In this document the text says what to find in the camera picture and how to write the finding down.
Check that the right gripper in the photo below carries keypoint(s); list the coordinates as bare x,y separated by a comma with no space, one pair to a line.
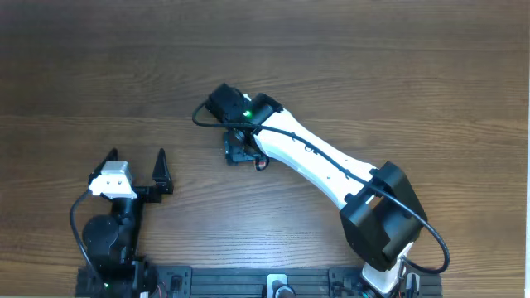
240,153

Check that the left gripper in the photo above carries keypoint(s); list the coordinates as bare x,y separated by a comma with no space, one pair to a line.
148,194

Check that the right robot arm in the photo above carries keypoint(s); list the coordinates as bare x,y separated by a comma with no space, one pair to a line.
314,161

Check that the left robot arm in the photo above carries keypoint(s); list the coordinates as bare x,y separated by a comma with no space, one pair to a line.
101,238

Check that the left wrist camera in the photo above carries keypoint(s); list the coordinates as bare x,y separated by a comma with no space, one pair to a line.
114,180

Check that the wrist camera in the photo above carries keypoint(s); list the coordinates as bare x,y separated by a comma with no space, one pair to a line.
247,98
114,180

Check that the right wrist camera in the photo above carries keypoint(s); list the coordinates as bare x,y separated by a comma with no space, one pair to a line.
247,98

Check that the mounting rail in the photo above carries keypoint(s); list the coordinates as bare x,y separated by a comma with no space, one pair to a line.
232,283

